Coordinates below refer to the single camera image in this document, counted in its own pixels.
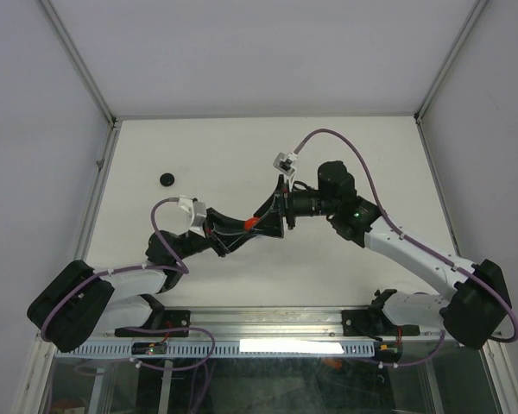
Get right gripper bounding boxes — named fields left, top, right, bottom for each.
left=248, top=175, right=338, bottom=239

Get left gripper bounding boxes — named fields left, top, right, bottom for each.
left=171, top=208, right=253, bottom=262

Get red earbud case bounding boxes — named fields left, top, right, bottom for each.
left=243, top=216, right=261, bottom=231

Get black earbud case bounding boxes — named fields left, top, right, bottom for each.
left=159, top=172, right=175, bottom=187

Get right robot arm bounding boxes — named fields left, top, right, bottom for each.
left=243, top=161, right=511, bottom=349

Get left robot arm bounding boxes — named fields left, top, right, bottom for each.
left=27, top=208, right=265, bottom=352

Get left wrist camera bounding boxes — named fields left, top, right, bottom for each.
left=177, top=196, right=207, bottom=237

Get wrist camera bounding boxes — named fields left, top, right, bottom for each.
left=273, top=151, right=299, bottom=182
left=177, top=196, right=207, bottom=237

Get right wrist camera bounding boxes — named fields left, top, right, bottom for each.
left=273, top=151, right=299, bottom=182

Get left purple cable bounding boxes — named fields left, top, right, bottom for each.
left=41, top=197, right=217, bottom=414

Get purple cable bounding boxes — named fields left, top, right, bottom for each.
left=293, top=128, right=518, bottom=370
left=41, top=197, right=217, bottom=414

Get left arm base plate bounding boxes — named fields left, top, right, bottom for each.
left=114, top=309, right=191, bottom=337

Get aluminium mounting rail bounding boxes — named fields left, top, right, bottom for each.
left=36, top=304, right=458, bottom=344

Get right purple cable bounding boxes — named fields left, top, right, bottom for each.
left=293, top=128, right=518, bottom=370

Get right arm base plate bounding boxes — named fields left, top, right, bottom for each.
left=340, top=308, right=420, bottom=341

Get slotted cable duct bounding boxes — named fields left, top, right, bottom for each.
left=56, top=339, right=375, bottom=360

